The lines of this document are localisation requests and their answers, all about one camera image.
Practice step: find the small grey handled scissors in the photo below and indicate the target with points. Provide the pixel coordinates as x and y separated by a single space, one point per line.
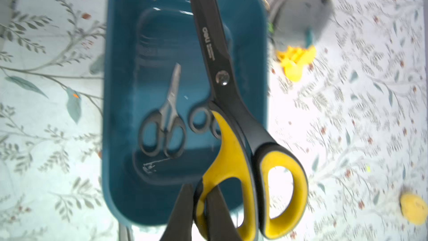
201 120

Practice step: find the yellow sponge ball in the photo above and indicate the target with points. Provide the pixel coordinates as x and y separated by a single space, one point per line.
414 208

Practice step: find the small black handled scissors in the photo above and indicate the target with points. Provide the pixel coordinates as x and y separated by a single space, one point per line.
166 119

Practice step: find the yellow black scissors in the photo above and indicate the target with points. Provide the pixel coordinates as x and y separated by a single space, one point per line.
248 152

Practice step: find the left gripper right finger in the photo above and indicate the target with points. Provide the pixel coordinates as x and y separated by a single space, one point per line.
219 224

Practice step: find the yellow toy piece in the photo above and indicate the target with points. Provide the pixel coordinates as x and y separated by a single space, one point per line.
294 60

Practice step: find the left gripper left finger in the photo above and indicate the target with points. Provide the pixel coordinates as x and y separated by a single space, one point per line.
179 227

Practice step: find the grey plush toy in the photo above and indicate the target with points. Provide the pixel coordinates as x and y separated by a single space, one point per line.
298 23

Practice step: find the teal plastic storage box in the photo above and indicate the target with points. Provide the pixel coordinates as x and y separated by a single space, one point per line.
145 40

